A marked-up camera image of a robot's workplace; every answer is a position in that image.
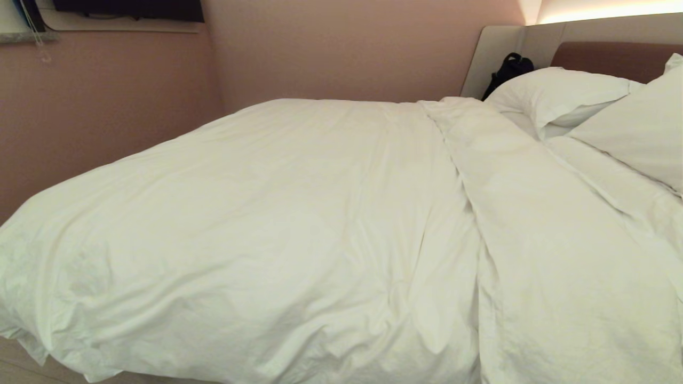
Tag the white duvet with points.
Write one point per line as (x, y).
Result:
(277, 229)

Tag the white bed sheet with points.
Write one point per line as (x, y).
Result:
(525, 124)

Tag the black bag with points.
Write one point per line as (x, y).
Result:
(509, 69)

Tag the white pillow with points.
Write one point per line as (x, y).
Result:
(640, 128)
(555, 92)

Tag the padded headboard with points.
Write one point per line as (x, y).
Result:
(613, 56)

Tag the grey stone shelf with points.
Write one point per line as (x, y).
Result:
(26, 36)

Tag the black wall television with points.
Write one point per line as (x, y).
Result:
(133, 8)

